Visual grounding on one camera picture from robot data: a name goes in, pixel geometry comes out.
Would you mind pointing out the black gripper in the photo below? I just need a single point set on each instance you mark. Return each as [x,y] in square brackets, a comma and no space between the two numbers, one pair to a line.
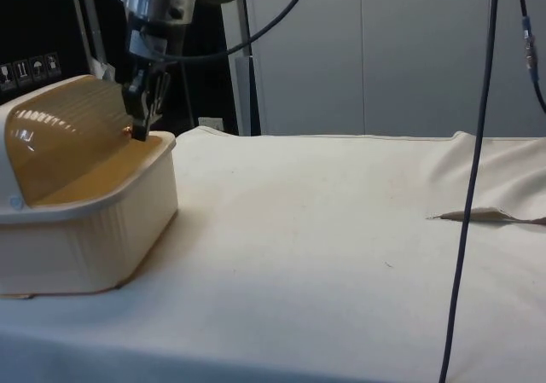
[147,27]

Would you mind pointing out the rounded box lid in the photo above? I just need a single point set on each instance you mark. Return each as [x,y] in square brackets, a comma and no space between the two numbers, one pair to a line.
[72,144]

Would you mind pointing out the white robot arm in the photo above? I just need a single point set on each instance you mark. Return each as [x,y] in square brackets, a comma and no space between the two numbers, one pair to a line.
[184,5]

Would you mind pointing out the black cabinet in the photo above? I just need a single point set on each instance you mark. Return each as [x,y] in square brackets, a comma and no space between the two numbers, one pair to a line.
[34,20]

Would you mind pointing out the cream box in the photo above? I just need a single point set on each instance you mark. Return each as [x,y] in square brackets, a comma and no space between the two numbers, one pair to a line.
[106,238]

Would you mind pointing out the pale locker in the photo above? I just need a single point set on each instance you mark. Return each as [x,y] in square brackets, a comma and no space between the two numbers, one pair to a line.
[307,59]

